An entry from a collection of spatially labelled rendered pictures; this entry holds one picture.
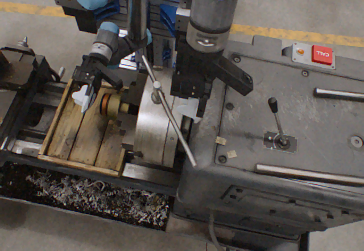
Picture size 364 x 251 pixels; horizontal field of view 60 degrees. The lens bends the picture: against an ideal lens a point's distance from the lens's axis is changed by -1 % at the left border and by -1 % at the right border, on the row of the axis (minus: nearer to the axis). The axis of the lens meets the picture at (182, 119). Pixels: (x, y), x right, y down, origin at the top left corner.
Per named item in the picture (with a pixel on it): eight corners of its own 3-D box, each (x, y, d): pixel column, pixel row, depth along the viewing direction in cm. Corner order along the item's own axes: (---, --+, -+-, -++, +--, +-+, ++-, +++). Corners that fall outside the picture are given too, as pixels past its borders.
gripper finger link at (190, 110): (175, 118, 75) (180, 88, 68) (200, 123, 75) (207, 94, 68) (173, 127, 73) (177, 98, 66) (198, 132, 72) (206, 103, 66)
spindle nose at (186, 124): (195, 104, 117) (201, 79, 97) (184, 159, 110) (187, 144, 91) (187, 102, 117) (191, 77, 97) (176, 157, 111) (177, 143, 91)
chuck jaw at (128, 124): (152, 118, 100) (143, 150, 94) (152, 126, 105) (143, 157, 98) (118, 110, 101) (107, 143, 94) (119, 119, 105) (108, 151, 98)
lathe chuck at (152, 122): (180, 93, 124) (184, 51, 94) (162, 172, 114) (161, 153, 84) (157, 89, 124) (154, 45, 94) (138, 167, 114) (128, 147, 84)
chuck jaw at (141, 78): (157, 102, 105) (162, 68, 100) (154, 108, 101) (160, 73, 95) (124, 96, 105) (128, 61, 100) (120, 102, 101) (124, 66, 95)
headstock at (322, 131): (336, 118, 133) (400, 64, 98) (338, 235, 112) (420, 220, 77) (198, 89, 134) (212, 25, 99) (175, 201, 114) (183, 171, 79)
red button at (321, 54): (329, 52, 99) (332, 48, 97) (329, 67, 96) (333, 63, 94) (310, 48, 99) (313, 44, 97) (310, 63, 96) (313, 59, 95)
